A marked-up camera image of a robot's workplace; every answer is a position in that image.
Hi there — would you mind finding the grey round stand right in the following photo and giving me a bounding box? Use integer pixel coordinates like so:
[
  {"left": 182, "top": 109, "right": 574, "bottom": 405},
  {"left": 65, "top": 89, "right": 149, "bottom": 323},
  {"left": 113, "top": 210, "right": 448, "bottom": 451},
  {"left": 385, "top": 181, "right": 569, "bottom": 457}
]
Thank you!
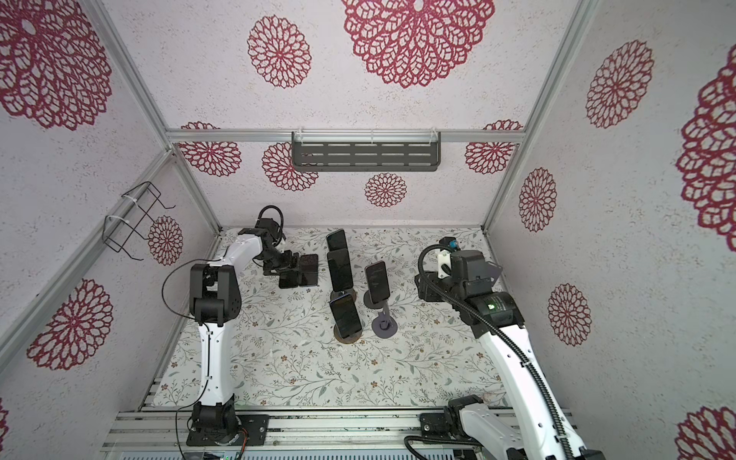
[{"left": 482, "top": 262, "right": 503, "bottom": 285}]

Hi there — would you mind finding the blue case phone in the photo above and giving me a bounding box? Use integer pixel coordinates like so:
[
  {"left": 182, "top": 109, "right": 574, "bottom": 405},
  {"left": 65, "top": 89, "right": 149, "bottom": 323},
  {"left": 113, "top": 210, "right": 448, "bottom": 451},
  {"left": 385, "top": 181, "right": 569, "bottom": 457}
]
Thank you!
[{"left": 298, "top": 254, "right": 319, "bottom": 287}]

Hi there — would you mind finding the purple case phone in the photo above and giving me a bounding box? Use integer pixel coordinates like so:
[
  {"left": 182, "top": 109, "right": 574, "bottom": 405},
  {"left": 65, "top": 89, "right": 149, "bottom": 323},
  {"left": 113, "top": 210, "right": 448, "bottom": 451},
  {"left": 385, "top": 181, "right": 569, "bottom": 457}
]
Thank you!
[{"left": 365, "top": 261, "right": 391, "bottom": 301}]

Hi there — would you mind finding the wooden round stand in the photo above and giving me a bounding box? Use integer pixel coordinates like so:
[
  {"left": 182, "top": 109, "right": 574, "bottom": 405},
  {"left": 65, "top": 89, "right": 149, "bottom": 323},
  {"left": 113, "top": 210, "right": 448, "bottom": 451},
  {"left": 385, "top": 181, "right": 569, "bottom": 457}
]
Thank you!
[{"left": 333, "top": 326, "right": 362, "bottom": 344}]

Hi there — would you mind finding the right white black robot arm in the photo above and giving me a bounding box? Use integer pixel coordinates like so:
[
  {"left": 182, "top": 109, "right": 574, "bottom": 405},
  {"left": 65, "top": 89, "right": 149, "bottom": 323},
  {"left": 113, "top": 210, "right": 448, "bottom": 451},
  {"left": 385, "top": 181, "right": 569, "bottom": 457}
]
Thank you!
[{"left": 415, "top": 237, "right": 605, "bottom": 459}]

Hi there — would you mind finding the tall black phone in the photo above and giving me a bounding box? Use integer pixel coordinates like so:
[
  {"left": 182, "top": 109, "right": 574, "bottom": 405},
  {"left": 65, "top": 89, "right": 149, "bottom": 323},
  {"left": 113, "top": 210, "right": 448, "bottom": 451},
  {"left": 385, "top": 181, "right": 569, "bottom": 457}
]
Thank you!
[{"left": 327, "top": 248, "right": 354, "bottom": 292}]

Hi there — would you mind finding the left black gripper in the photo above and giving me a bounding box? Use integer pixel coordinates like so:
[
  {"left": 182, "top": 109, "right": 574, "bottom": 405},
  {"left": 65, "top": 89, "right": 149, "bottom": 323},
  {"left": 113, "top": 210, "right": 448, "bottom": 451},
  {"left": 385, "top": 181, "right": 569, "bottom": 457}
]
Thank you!
[{"left": 261, "top": 246, "right": 303, "bottom": 276}]

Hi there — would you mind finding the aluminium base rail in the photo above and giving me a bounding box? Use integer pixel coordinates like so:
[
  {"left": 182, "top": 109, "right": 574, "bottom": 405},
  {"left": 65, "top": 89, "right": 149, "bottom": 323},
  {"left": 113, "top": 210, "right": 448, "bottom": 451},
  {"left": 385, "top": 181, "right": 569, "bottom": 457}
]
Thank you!
[{"left": 101, "top": 407, "right": 443, "bottom": 452}]

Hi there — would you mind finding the front phone on wooden stand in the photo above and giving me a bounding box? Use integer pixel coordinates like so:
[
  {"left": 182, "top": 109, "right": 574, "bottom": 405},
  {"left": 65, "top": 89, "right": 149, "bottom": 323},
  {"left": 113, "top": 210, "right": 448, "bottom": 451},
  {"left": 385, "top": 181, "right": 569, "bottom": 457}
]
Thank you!
[{"left": 330, "top": 293, "right": 362, "bottom": 337}]

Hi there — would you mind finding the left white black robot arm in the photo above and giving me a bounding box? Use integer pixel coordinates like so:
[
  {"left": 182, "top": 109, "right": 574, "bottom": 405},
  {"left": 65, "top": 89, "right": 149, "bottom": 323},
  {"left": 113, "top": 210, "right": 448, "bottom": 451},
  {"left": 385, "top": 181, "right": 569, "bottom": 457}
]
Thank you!
[{"left": 186, "top": 205, "right": 303, "bottom": 446}]

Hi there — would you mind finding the grey stand middle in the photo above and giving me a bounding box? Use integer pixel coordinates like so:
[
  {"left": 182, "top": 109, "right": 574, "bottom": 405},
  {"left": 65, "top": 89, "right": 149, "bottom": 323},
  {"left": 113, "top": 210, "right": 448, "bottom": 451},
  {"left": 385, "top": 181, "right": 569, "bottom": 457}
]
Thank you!
[{"left": 363, "top": 291, "right": 387, "bottom": 311}]

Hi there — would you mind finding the grey slotted wall shelf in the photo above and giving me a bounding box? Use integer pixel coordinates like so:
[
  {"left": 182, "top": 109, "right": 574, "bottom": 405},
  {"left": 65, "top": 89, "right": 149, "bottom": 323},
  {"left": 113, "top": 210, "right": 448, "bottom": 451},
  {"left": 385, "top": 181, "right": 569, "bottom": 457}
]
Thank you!
[{"left": 291, "top": 131, "right": 442, "bottom": 173}]

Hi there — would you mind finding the black wire wall rack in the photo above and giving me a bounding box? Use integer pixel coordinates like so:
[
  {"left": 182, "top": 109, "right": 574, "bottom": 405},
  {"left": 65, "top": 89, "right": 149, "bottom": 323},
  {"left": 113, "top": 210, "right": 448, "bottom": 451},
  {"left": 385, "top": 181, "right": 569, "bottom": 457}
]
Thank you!
[{"left": 100, "top": 181, "right": 176, "bottom": 262}]

